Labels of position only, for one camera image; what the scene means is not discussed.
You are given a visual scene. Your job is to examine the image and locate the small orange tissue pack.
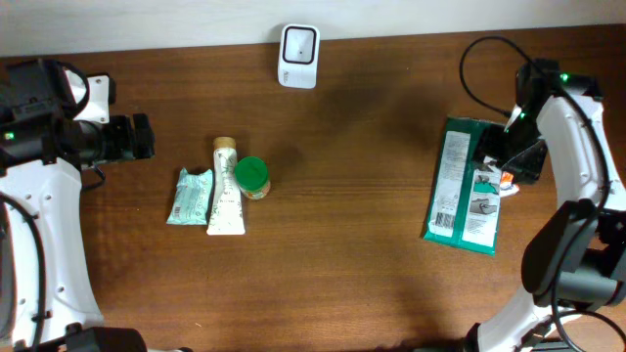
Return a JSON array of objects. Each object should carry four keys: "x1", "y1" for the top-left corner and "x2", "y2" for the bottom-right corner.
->
[{"x1": 499, "y1": 172, "x2": 519, "y2": 198}]

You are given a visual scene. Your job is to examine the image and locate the white cream tube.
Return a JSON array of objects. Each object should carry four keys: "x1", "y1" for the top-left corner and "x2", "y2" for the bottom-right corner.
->
[{"x1": 206, "y1": 137, "x2": 246, "y2": 236}]

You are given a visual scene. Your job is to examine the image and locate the white barcode scanner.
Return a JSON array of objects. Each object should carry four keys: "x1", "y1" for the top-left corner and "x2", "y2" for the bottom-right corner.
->
[{"x1": 278, "y1": 23, "x2": 321, "y2": 89}]

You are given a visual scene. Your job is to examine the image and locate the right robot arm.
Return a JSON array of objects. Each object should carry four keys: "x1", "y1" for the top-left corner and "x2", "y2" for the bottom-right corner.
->
[{"x1": 463, "y1": 59, "x2": 625, "y2": 351}]

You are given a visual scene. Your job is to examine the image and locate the green wipes packet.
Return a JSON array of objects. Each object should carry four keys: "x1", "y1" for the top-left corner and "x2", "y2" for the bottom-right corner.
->
[{"x1": 424, "y1": 117, "x2": 503, "y2": 256}]

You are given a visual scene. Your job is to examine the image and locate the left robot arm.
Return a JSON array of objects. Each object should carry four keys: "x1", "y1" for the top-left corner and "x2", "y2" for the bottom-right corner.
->
[{"x1": 1, "y1": 59, "x2": 155, "y2": 351}]

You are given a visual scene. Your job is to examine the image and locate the light teal tissue pack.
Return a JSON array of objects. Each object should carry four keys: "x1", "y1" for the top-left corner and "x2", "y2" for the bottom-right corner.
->
[{"x1": 166, "y1": 168, "x2": 213, "y2": 225}]

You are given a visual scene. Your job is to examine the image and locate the green lid small jar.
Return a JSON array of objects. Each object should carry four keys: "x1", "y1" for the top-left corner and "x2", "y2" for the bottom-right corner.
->
[{"x1": 235, "y1": 156, "x2": 271, "y2": 199}]

